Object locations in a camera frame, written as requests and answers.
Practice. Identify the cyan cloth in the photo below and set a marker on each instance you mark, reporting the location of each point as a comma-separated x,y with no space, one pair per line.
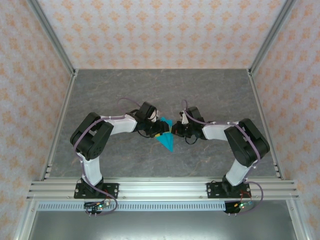
167,142

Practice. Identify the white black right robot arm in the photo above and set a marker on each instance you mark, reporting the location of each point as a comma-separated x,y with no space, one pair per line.
215,131

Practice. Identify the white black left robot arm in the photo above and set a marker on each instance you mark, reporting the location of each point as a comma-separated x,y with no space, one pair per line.
120,125

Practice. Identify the grey metal sheet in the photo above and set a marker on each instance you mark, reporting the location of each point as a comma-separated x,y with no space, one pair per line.
162,227

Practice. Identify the aluminium cross rail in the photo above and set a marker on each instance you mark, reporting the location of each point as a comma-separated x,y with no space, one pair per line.
162,188

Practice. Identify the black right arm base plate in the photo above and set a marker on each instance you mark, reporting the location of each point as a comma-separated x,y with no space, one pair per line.
212,191

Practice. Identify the aluminium side rail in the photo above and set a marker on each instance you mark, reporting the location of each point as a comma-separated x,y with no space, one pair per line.
60,125
262,117

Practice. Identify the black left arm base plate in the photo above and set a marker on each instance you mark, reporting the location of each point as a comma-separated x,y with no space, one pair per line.
112,190

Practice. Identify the aluminium corner post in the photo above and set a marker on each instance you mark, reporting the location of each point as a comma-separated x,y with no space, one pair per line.
50,32
272,32

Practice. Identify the aluminium lower frame bar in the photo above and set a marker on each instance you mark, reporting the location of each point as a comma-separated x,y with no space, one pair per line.
25,225
297,225

